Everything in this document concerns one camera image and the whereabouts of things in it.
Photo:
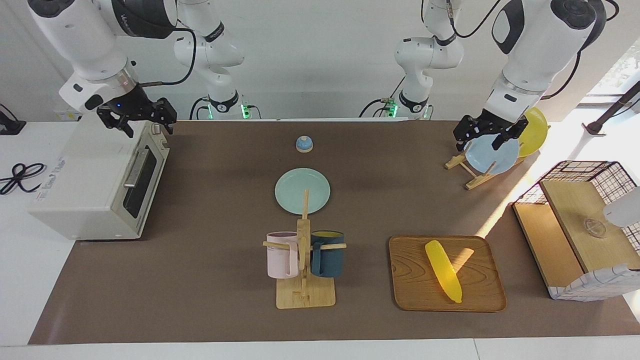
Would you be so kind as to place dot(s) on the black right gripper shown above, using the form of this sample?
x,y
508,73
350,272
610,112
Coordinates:
x,y
132,107

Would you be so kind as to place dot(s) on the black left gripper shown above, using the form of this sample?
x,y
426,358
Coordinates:
x,y
487,125

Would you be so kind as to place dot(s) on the yellow corn cob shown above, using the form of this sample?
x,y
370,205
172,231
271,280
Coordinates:
x,y
444,272

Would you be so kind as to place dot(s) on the pale green plate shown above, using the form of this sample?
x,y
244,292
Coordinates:
x,y
295,190

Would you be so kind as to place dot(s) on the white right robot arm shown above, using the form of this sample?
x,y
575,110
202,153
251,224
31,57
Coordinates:
x,y
85,40

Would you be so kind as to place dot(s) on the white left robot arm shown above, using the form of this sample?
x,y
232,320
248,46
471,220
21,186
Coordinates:
x,y
530,45

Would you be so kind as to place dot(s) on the cream toaster oven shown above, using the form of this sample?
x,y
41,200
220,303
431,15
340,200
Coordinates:
x,y
80,185

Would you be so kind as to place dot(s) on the light blue plate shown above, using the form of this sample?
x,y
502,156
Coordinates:
x,y
492,156

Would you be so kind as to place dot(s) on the wooden plate rack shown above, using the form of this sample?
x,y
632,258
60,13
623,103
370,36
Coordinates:
x,y
472,181

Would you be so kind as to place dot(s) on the yellow plate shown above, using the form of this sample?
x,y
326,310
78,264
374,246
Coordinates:
x,y
535,132

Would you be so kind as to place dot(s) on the wooden shelf board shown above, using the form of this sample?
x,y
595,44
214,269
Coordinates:
x,y
547,240
580,210

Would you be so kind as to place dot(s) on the black stand pole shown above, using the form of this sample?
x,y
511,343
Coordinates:
x,y
612,107

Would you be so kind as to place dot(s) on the clear glass cup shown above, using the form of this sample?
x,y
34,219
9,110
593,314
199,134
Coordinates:
x,y
595,228

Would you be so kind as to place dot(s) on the wooden serving tray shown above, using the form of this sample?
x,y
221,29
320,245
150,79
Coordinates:
x,y
420,285

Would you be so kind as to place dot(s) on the brown table mat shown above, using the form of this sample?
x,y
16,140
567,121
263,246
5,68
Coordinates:
x,y
200,275

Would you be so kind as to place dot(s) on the white rounded device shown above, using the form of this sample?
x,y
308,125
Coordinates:
x,y
622,210

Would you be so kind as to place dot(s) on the pink mug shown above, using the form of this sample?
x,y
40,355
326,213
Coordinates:
x,y
280,257

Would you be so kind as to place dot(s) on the dark blue mug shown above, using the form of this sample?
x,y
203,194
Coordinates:
x,y
327,260

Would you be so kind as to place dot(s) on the wooden mug rack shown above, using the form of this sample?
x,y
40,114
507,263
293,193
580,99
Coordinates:
x,y
305,295

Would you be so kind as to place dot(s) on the black clamp mount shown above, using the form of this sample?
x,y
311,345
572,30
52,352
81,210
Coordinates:
x,y
11,126

